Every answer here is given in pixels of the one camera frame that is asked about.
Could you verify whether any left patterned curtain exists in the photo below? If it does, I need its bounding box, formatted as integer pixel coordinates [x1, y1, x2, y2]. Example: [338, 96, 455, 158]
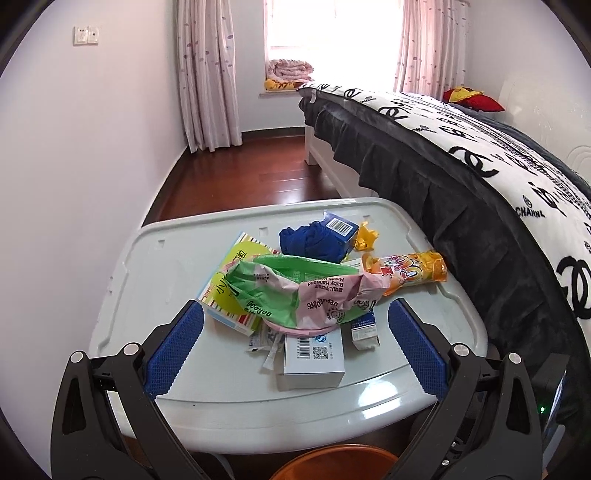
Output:
[175, 0, 242, 152]

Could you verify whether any red yellow pillow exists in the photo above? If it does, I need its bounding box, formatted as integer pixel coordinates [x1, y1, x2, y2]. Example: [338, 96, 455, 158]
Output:
[443, 86, 505, 113]

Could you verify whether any green pink wipes bag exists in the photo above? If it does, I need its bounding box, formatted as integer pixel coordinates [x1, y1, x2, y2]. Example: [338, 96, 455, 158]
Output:
[223, 254, 391, 335]

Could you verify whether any small dark blue carton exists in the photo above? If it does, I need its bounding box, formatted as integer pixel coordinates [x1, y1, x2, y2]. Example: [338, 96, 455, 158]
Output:
[321, 211, 359, 254]

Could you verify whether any right pink curtain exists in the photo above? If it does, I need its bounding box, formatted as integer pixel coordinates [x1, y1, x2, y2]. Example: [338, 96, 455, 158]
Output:
[394, 0, 470, 99]

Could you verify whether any yellow plastic toy piece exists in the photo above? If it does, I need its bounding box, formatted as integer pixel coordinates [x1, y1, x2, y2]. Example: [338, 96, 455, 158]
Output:
[353, 221, 379, 252]

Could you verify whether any yellow cloth on sill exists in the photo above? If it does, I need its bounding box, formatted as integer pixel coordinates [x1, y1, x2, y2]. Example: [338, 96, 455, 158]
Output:
[263, 78, 304, 92]

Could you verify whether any orange trash bin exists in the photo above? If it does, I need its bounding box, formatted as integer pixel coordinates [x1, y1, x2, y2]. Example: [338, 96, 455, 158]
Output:
[270, 444, 398, 480]

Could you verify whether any white wall switch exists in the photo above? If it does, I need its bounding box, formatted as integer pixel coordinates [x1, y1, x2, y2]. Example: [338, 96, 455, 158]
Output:
[73, 26, 99, 46]

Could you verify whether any blue glove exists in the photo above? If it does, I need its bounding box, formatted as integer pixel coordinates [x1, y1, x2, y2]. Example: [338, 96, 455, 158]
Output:
[279, 221, 346, 263]

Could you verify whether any orange snack wrapper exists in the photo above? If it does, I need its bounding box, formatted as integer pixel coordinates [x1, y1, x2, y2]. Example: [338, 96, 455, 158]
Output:
[362, 251, 448, 297]

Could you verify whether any green striped medicine box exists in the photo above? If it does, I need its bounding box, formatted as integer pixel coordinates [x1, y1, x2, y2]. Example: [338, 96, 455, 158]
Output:
[197, 232, 280, 337]

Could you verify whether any folded pink blanket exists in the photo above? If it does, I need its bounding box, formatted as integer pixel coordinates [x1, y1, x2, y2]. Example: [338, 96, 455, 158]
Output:
[266, 59, 314, 83]

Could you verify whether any grey plastic storage box lid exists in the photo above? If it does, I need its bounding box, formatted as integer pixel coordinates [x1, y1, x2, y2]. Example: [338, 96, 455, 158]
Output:
[88, 197, 490, 455]

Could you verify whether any white blue medicine box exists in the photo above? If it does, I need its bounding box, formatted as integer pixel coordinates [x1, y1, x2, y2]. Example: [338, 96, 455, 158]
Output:
[277, 329, 346, 390]

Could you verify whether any bed with logo blanket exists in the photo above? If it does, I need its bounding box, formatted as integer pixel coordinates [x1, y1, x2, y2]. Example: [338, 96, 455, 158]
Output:
[298, 92, 590, 432]

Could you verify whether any torn white wrapper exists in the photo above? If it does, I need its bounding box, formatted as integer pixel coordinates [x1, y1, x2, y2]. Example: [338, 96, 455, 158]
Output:
[246, 326, 286, 374]

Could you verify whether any small white blue carton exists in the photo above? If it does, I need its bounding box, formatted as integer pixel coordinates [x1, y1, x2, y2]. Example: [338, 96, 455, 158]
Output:
[351, 310, 380, 351]

